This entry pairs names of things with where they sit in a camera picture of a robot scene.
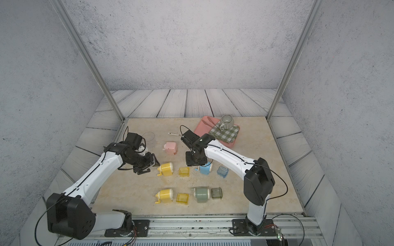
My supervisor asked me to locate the blue sharpener tray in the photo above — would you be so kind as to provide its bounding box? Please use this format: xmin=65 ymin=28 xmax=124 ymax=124
xmin=216 ymin=166 xmax=229 ymax=178

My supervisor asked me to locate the green pencil sharpener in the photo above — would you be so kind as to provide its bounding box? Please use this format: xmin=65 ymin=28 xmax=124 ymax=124
xmin=191 ymin=187 xmax=210 ymax=203

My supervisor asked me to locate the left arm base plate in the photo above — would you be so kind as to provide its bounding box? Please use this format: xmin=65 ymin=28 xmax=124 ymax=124
xmin=104 ymin=219 xmax=150 ymax=237

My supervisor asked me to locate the yellow tray row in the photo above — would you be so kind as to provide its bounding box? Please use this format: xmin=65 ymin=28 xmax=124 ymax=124
xmin=178 ymin=167 xmax=190 ymax=177
xmin=176 ymin=193 xmax=189 ymax=205

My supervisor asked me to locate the ribbed grey cup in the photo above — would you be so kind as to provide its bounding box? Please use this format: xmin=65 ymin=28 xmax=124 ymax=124
xmin=219 ymin=114 xmax=234 ymax=131

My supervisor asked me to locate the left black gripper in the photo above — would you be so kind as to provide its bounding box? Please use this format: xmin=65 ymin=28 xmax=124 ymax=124
xmin=127 ymin=151 xmax=162 ymax=174

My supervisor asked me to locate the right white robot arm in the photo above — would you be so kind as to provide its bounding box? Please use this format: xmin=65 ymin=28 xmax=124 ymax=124
xmin=181 ymin=129 xmax=288 ymax=236

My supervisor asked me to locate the yellow tray front row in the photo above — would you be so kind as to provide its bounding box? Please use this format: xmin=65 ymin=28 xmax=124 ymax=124
xmin=176 ymin=193 xmax=189 ymax=205

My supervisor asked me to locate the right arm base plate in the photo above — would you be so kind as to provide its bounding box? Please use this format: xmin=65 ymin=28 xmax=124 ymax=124
xmin=230 ymin=218 xmax=278 ymax=237

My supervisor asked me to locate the green checkered cloth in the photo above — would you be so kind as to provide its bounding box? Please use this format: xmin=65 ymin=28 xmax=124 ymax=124
xmin=208 ymin=123 xmax=240 ymax=143

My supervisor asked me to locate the metal spoon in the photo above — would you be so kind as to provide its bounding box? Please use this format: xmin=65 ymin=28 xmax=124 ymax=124
xmin=168 ymin=132 xmax=181 ymax=136

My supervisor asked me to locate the blue pencil sharpener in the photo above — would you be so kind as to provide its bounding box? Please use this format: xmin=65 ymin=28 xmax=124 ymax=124
xmin=195 ymin=162 xmax=212 ymax=175

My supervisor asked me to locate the yellow sharpener front row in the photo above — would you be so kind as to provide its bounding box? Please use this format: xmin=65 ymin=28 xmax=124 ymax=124
xmin=155 ymin=189 xmax=173 ymax=204

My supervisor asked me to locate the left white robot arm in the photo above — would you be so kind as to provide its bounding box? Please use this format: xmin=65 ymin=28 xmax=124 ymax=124
xmin=43 ymin=133 xmax=160 ymax=240

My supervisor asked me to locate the clear glass cup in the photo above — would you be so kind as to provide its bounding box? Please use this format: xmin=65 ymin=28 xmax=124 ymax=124
xmin=142 ymin=132 xmax=157 ymax=148

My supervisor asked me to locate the pink pencil sharpener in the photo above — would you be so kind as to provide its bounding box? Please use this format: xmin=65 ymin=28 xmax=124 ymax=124
xmin=163 ymin=141 xmax=178 ymax=155

